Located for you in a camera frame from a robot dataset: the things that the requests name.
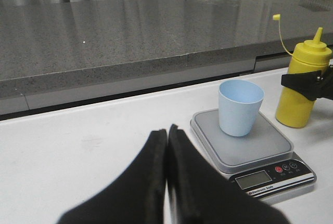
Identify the grey stone counter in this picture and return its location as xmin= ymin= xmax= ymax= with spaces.
xmin=1 ymin=0 xmax=332 ymax=120

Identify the yellow squeeze bottle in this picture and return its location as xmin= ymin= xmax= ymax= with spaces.
xmin=275 ymin=27 xmax=332 ymax=128

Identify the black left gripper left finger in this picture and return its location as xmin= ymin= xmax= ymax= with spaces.
xmin=58 ymin=129 xmax=167 ymax=223

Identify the digital kitchen scale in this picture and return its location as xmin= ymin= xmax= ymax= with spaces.
xmin=190 ymin=110 xmax=317 ymax=204

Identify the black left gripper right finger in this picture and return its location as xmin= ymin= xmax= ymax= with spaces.
xmin=166 ymin=125 xmax=289 ymax=223

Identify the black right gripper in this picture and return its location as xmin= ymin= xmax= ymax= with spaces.
xmin=281 ymin=64 xmax=333 ymax=101

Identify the light blue plastic cup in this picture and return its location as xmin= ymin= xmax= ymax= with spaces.
xmin=219 ymin=80 xmax=264 ymax=137

